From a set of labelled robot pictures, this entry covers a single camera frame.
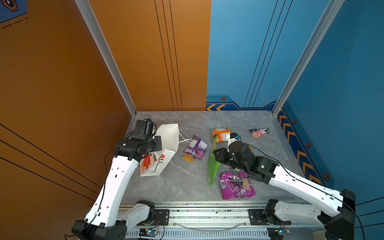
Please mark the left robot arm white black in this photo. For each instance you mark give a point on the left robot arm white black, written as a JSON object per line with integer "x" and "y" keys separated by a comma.
{"x": 101, "y": 222}

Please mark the green circuit board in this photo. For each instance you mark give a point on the green circuit board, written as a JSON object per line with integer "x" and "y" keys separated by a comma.
{"x": 148, "y": 233}
{"x": 282, "y": 231}

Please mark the left aluminium corner post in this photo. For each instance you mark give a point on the left aluminium corner post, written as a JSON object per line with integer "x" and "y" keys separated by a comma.
{"x": 101, "y": 42}

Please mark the right aluminium corner post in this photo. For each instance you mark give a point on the right aluminium corner post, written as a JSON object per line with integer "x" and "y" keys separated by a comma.
{"x": 319, "y": 32}

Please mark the orange snack packet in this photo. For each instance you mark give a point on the orange snack packet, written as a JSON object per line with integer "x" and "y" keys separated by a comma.
{"x": 220, "y": 135}

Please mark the white paper bag with flowers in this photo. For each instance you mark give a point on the white paper bag with flowers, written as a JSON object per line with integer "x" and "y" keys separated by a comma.
{"x": 156, "y": 162}

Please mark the left green circuit board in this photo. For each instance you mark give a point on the left green circuit board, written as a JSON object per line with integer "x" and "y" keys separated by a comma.
{"x": 148, "y": 233}

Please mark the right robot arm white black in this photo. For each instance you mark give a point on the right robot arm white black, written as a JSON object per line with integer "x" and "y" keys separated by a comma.
{"x": 329, "y": 209}

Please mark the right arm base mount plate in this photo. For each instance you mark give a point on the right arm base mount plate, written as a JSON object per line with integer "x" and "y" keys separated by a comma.
{"x": 258, "y": 218}

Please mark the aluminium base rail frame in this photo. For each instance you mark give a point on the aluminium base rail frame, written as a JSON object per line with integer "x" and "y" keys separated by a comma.
{"x": 204, "y": 217}

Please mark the small orange yellow candy packet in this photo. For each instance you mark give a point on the small orange yellow candy packet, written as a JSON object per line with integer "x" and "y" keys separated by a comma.
{"x": 189, "y": 158}

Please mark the purple small snack packet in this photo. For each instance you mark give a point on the purple small snack packet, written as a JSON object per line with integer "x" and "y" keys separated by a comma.
{"x": 196, "y": 148}

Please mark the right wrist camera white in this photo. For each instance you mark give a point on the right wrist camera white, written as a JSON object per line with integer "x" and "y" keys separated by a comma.
{"x": 233, "y": 137}

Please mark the right green circuit board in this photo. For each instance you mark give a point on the right green circuit board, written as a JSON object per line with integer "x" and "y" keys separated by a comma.
{"x": 282, "y": 231}

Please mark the magenta purple snack bag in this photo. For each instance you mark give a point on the magenta purple snack bag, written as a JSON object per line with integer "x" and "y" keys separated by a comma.
{"x": 236, "y": 186}

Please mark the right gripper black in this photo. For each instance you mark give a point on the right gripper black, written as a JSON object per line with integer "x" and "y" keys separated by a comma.
{"x": 223, "y": 151}

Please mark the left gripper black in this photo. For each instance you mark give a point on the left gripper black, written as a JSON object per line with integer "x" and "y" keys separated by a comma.
{"x": 157, "y": 139}

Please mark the large green Lays chip bag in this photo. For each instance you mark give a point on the large green Lays chip bag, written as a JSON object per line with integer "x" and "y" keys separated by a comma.
{"x": 212, "y": 163}

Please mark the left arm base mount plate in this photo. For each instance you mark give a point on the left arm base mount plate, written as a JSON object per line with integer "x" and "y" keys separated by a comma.
{"x": 160, "y": 216}

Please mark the aluminium corner post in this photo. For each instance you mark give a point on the aluminium corner post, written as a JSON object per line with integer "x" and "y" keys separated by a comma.
{"x": 101, "y": 42}
{"x": 319, "y": 32}

